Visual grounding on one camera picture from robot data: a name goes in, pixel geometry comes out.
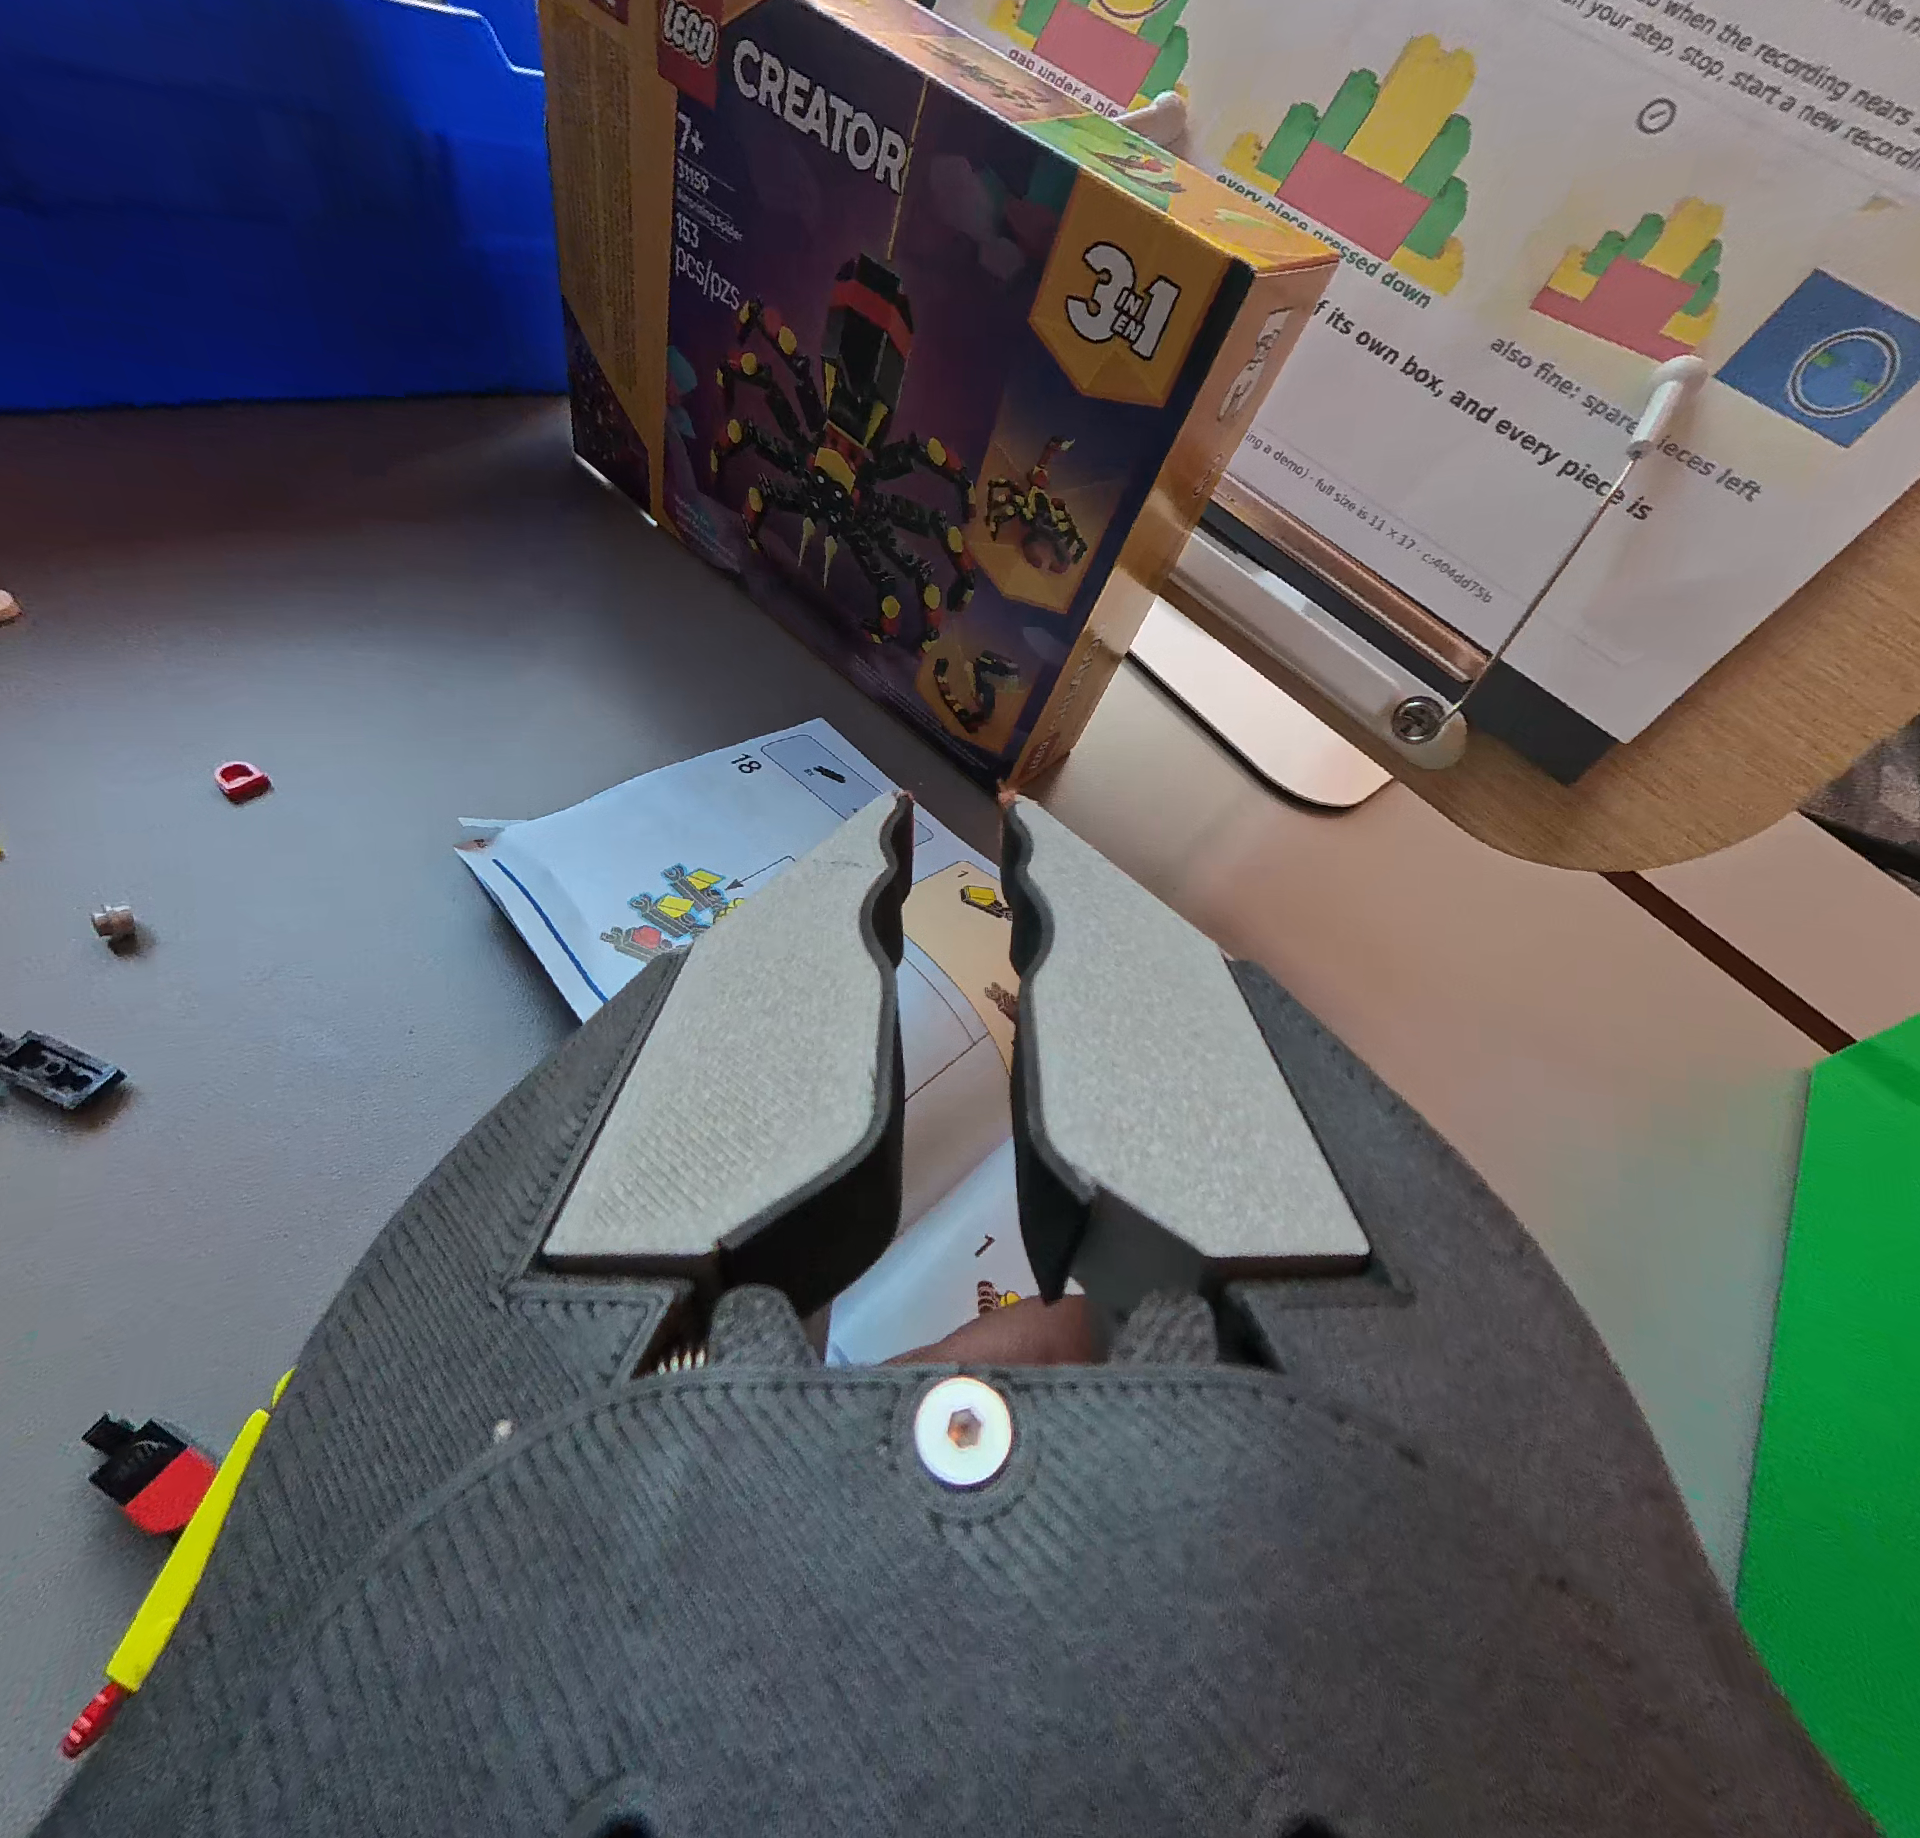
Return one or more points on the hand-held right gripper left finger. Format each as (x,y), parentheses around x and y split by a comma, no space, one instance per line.
(751,1058)

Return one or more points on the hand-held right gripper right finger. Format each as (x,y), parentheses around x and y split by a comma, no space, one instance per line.
(1185,1058)

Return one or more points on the blue plastic bin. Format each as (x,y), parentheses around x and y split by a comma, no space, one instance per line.
(225,188)

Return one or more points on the lego instruction booklet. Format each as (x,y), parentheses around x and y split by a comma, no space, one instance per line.
(660,849)

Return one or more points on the small red lego piece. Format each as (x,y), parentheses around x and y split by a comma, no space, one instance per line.
(241,777)

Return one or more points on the black lego plate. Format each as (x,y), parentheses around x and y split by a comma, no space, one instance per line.
(57,1070)

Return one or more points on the lego set box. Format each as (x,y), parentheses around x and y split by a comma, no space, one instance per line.
(901,369)

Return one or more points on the black and red lego assembly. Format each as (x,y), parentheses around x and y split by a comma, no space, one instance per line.
(151,1478)

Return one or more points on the long yellow-green lego bar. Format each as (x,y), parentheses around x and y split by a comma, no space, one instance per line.
(186,1553)

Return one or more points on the red lego clip piece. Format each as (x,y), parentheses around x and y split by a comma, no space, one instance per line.
(90,1720)

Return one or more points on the wooden book stand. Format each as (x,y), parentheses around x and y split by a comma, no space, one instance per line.
(1725,773)

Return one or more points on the green board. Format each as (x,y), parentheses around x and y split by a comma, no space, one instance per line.
(1845,1418)

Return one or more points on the printed instruction poster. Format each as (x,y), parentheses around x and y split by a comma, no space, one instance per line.
(1575,219)

